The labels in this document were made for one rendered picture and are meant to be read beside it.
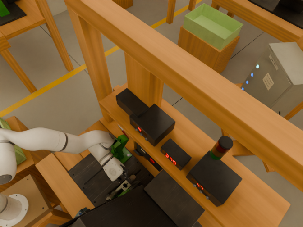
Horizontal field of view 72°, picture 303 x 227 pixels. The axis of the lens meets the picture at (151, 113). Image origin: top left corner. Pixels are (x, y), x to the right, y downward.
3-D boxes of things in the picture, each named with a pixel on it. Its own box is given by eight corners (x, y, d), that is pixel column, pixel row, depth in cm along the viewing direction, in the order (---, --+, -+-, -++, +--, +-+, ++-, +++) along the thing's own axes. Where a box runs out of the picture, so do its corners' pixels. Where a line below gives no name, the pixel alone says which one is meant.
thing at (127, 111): (137, 124, 95) (137, 116, 89) (116, 104, 100) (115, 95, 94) (149, 115, 98) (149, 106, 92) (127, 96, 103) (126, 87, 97)
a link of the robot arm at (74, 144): (72, 117, 95) (112, 130, 121) (49, 140, 97) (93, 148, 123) (79, 131, 90) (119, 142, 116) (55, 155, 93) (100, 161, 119)
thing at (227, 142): (223, 156, 75) (228, 151, 71) (212, 146, 77) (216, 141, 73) (231, 147, 77) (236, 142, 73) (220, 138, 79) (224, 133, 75)
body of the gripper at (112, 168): (98, 167, 115) (111, 183, 113) (108, 157, 111) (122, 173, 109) (105, 162, 122) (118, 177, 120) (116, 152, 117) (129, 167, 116)
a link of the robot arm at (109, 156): (95, 165, 114) (99, 169, 114) (104, 155, 111) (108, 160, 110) (104, 158, 122) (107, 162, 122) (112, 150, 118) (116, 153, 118)
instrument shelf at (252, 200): (253, 258, 76) (258, 259, 72) (99, 106, 107) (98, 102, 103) (285, 205, 85) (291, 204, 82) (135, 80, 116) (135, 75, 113)
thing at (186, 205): (176, 236, 130) (185, 235, 101) (142, 199, 141) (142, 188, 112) (194, 213, 137) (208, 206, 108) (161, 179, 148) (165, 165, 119)
